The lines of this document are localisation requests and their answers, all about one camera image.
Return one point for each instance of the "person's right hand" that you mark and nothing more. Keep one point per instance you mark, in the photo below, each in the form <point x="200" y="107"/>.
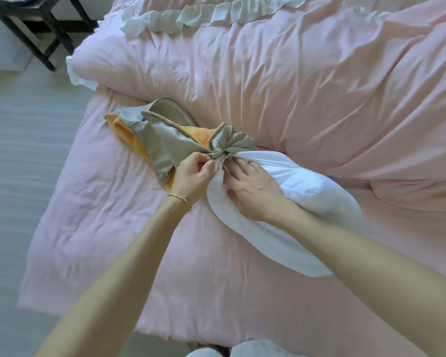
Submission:
<point x="256" y="193"/>

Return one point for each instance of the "person's left hand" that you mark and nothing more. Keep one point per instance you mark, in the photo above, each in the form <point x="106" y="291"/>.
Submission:
<point x="191" y="178"/>

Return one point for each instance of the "white cushion insert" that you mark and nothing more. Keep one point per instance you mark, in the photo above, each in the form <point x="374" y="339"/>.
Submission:
<point x="301" y="189"/>

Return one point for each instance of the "grey-green cushion cover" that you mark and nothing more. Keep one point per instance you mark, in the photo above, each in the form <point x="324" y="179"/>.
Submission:
<point x="163" y="141"/>
<point x="230" y="143"/>

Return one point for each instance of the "person's right forearm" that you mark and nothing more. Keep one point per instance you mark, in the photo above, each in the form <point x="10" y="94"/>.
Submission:
<point x="379" y="275"/>

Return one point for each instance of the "person's left forearm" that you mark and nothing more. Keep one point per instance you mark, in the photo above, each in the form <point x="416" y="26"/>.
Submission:
<point x="115" y="286"/>

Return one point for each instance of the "person's white trousers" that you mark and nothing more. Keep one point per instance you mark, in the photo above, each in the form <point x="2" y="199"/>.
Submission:
<point x="245" y="349"/>

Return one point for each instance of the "pink bed sheet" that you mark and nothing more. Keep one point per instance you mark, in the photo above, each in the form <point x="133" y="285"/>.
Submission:
<point x="96" y="219"/>

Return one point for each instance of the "pink duvet with white ruffle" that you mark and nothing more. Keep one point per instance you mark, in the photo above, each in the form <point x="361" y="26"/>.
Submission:
<point x="282" y="89"/>

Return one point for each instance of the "black metal rack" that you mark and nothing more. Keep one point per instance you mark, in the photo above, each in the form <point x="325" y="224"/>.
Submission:
<point x="41" y="22"/>

